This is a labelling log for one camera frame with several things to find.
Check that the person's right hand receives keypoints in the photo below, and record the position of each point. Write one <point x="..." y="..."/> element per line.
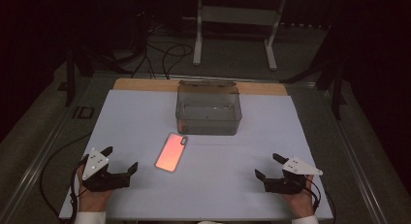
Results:
<point x="302" y="204"/>

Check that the person's left hand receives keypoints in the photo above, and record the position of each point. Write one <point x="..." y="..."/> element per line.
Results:
<point x="93" y="201"/>

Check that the black metal stand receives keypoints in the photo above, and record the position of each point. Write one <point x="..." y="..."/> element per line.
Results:
<point x="70" y="78"/>
<point x="337" y="88"/>

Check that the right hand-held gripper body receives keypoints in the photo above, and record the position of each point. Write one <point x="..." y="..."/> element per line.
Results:
<point x="290" y="183"/>

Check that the pink smartphone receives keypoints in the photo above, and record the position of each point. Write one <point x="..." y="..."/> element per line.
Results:
<point x="171" y="153"/>

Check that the clear grey plastic box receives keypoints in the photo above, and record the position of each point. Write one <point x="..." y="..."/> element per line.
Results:
<point x="208" y="114"/>

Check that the white metal stand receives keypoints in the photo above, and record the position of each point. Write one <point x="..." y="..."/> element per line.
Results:
<point x="239" y="15"/>

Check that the white table mat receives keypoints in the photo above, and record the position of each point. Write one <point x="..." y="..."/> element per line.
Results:
<point x="226" y="172"/>

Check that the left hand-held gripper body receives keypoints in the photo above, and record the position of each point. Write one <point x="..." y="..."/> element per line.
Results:
<point x="95" y="166"/>

